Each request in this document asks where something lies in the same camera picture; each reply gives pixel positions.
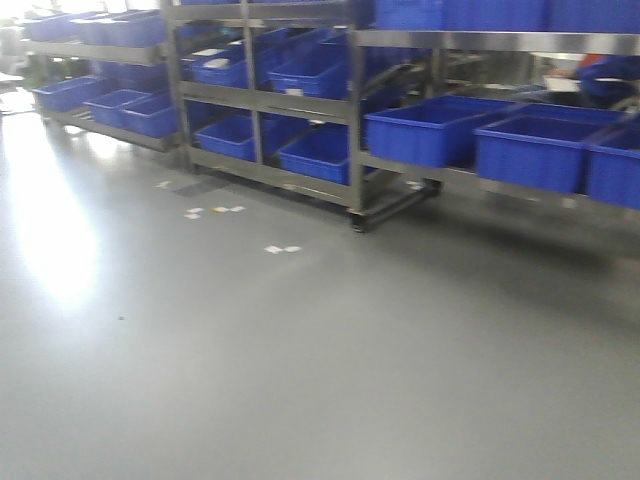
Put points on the middle steel shelf rack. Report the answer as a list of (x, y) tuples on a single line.
[(275, 92)]

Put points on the right steel shelf rack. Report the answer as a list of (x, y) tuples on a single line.
[(538, 153)]

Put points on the distant steel shelf rack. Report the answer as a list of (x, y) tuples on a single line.
[(125, 91)]

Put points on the person in blue clothes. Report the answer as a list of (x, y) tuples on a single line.
[(604, 80)]

